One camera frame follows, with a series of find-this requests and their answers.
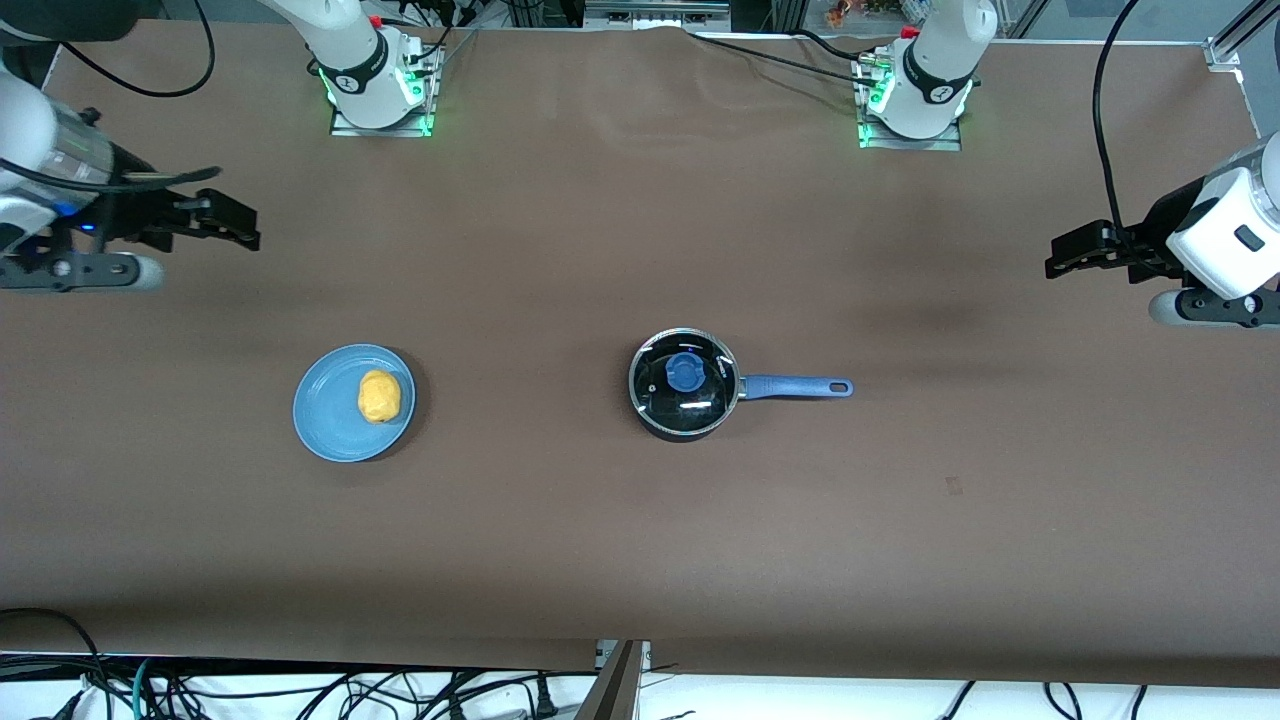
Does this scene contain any grey metal device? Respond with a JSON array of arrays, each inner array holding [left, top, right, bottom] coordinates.
[[584, 0, 733, 33]]

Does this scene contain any black pot with blue handle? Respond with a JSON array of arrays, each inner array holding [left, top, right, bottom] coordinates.
[[628, 328, 855, 442]]

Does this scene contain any aluminium frame profile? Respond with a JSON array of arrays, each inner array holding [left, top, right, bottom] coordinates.
[[1203, 0, 1280, 73]]

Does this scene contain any yellow potato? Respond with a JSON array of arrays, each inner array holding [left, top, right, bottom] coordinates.
[[358, 369, 403, 425]]

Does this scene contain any blue round plate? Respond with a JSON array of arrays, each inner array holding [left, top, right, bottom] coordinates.
[[292, 344, 417, 463]]

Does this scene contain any black floor cable bundle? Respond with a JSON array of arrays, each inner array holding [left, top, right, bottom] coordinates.
[[0, 606, 561, 720]]

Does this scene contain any long black arm cable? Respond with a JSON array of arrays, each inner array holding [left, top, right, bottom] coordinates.
[[58, 0, 218, 99], [1092, 0, 1143, 233]]

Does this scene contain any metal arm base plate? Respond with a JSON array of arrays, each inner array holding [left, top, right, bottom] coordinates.
[[852, 55, 965, 153], [330, 38, 443, 139]]

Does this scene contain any black base cable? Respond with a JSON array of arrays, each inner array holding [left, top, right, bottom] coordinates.
[[686, 30, 881, 87]]

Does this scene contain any glass lid with blue knob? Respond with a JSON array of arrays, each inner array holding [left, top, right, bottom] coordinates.
[[632, 332, 739, 419]]

